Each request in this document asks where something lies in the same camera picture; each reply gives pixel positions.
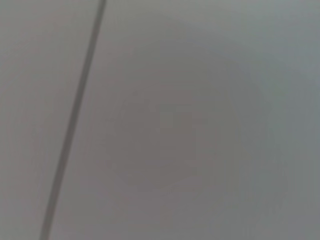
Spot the dark vertical wall panel seam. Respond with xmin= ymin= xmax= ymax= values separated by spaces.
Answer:
xmin=39 ymin=0 xmax=107 ymax=240

